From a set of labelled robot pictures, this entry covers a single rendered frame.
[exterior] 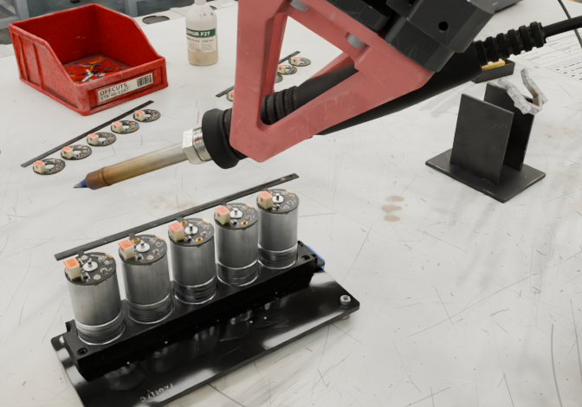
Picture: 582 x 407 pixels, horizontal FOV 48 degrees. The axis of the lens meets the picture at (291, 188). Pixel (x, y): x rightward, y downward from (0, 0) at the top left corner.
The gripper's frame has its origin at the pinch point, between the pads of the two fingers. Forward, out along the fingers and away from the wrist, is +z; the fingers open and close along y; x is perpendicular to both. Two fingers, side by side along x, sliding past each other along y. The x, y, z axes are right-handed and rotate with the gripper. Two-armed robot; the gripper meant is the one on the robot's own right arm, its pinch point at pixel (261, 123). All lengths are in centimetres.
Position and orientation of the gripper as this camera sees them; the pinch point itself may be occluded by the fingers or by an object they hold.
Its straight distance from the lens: 25.8
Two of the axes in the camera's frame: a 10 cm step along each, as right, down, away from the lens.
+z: -5.0, 6.8, 5.4
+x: 8.5, 5.1, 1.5
